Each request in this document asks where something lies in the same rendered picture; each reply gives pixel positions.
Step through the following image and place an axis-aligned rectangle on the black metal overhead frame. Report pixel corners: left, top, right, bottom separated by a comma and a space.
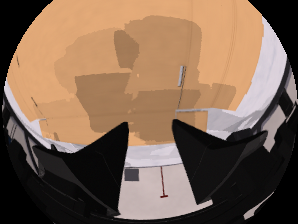
23, 124, 263, 176

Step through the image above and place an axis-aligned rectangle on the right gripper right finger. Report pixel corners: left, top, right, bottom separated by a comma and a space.
172, 119, 268, 205

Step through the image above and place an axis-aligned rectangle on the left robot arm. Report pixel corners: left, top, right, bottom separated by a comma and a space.
2, 104, 120, 217

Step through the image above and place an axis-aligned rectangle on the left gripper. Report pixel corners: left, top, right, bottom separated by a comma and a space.
38, 144, 58, 179

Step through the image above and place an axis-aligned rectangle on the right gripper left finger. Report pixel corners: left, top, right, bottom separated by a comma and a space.
32, 122, 129, 212

